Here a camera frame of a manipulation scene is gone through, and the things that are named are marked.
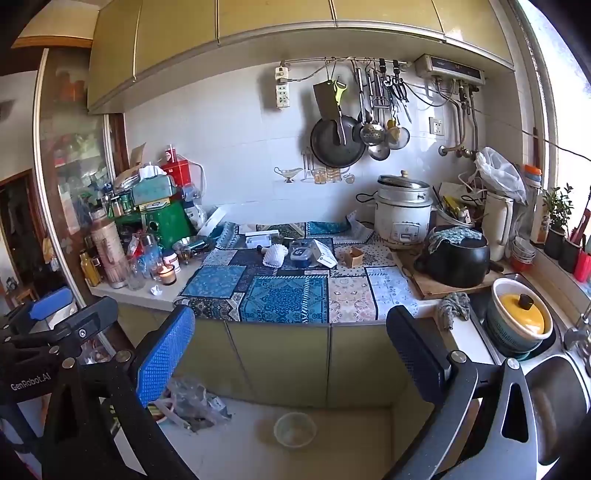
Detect hanging strainer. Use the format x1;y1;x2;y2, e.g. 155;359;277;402
386;86;410;150

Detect yellow lidded ceramic pot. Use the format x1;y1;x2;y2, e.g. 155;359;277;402
484;278;554;359

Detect white tissue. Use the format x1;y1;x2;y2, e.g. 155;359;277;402
257;244;288;269

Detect hanging metal ladle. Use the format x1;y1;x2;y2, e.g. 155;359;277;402
367;73;390;161

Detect sink faucet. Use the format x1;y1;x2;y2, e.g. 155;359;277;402
563;306;590;361

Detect white electric rice cooker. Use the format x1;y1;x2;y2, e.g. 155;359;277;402
356;170;433;250

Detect pink thermos bottle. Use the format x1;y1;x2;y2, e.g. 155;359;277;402
90;207;130;289

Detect green box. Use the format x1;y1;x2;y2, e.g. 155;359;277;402
115;201;194;249

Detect white plastic trash bin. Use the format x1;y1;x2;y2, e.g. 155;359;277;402
273;412;318;449

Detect white plastic bag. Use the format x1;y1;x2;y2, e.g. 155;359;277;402
475;147;527;205

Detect hanging cleaver knife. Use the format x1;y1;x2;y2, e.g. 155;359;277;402
314;80;346;146

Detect black hanging frying pan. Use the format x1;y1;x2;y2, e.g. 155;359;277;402
310;115;367;168

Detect clear plastic bag on floor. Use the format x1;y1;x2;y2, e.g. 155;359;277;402
148;377;232;433

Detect white power strip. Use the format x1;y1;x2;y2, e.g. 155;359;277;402
274;65;290;109

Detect glass display cabinet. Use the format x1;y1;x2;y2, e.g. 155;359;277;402
32;47;114;307

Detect potted green plant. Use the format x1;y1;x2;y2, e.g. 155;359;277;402
543;184;573;260

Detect blue patchwork counter cloth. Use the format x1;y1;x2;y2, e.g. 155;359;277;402
174;219;420;324

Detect grey dish rag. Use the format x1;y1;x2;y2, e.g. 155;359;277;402
436;292;471;331

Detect upper yellow cabinets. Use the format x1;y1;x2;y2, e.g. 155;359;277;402
87;1;514;113

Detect white flat box on counter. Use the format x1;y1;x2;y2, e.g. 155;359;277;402
245;229;280;249

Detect white electric kettle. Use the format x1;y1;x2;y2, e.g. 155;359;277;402
482;192;514;262

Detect blue round container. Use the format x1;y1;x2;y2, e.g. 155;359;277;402
290;239;314;269

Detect white blue carton box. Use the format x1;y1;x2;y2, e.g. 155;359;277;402
310;239;338;269

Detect wooden cutting board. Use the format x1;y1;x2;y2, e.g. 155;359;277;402
392;248;513;300

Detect stack of small bowls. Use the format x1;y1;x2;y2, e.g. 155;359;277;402
510;236;537;272

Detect red box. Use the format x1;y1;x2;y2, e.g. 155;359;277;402
160;145;191;187

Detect wall water heater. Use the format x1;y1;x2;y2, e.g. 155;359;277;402
414;54;486;86

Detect small brown cardboard box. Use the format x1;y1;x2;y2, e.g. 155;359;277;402
344;247;365;268

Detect black clay pot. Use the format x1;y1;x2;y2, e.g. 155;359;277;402
414;226;504;288

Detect teal tissue box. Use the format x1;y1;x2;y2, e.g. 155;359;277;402
131;175;177;206

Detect candle jar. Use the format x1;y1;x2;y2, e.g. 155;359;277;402
157;265;176;286

